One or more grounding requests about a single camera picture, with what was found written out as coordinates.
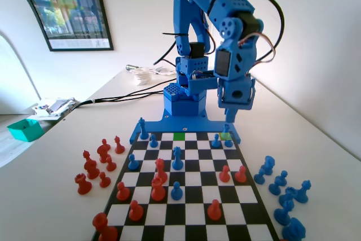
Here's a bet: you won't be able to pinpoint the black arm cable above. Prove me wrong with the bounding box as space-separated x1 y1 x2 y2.
148 0 285 66

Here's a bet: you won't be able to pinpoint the green open box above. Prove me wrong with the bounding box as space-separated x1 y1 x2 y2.
6 119 45 142

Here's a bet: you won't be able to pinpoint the red piece corner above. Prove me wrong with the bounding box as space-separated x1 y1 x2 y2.
92 212 118 241

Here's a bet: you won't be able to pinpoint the red chess pawn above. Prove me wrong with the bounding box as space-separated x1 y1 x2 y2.
234 165 248 184
116 181 130 202
98 171 111 189
105 156 117 172
207 199 223 221
128 200 144 222
219 165 231 183

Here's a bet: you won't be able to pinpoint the tall blue king piece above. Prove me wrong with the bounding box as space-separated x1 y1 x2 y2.
138 117 149 141

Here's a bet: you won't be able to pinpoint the blue rook chess piece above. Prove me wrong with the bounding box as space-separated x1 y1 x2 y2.
279 186 297 207

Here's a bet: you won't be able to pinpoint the framed map poster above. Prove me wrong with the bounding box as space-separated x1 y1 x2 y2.
0 0 114 52

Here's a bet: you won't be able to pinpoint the blue queen chess piece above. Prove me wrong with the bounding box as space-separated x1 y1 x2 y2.
171 146 184 171

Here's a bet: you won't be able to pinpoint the loose white papers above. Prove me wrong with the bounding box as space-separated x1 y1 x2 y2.
146 65 177 76

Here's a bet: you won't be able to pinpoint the pile of papers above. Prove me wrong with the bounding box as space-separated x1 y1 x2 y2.
27 97 80 122

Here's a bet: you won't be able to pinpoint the red rook chess piece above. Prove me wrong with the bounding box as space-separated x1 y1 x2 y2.
74 173 93 196
151 177 166 202

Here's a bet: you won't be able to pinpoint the black and white chessboard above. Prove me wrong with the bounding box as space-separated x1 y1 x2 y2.
90 131 280 241

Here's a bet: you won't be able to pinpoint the thin servo wires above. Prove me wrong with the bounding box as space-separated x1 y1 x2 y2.
239 32 276 65

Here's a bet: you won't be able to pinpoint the stack of white items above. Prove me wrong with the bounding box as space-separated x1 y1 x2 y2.
131 67 153 86

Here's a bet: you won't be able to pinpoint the large blue chess piece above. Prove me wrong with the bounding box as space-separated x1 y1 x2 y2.
281 217 307 241

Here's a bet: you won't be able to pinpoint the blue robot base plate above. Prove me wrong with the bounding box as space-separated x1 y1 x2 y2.
129 115 242 144

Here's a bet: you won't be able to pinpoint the white arched panel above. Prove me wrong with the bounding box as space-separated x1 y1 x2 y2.
0 0 43 116

